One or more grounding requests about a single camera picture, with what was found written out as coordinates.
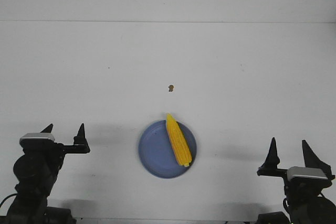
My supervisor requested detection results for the small brown crumb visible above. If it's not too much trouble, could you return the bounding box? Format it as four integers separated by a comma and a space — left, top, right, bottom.
168, 85, 174, 92

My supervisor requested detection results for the blue round plate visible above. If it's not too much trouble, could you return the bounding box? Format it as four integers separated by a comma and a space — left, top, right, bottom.
138, 120, 191, 179

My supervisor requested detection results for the yellow corn cob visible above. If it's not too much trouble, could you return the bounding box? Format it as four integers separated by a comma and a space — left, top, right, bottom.
166, 113, 192, 167

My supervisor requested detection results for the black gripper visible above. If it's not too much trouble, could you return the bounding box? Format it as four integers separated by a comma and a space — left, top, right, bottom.
257, 137, 332, 177
41, 123, 90, 154

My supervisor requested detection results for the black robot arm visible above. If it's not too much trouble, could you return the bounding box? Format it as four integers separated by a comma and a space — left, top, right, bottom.
1, 124, 90, 223
256, 138, 335, 223

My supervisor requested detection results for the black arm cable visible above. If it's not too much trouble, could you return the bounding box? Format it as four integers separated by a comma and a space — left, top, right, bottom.
282, 197, 291, 214
0, 194, 16, 209

